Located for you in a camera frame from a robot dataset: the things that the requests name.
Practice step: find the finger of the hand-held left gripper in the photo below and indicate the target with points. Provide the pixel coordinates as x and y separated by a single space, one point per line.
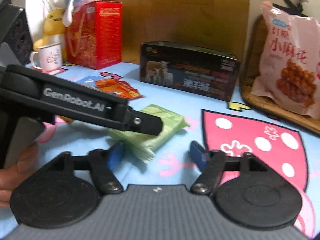
147 125

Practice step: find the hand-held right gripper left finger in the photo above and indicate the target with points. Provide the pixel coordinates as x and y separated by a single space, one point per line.
115 155

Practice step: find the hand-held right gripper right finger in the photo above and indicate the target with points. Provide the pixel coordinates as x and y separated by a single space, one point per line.
197 155

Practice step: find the pale green snack packet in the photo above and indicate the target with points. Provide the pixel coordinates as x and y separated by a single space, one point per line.
172 125

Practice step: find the red snack packet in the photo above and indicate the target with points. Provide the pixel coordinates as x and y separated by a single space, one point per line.
117 88

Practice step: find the black cardboard box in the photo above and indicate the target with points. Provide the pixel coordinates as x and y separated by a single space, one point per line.
190 72

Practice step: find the person's left hand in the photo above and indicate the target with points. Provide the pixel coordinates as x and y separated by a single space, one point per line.
25 160

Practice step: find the white enamel mug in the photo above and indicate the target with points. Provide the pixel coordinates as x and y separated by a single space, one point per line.
51 56

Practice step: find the printed cartoon pig blanket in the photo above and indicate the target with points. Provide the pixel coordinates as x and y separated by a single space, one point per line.
190 110

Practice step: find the yellow plush duck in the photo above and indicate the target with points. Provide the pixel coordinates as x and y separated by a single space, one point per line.
53 22

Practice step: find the red gift box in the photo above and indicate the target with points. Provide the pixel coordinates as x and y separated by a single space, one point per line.
100 37

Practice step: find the wooden headboard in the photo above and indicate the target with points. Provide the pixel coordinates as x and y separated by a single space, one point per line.
187 12

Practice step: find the pink snack bag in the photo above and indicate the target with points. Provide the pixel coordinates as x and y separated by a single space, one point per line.
287 60

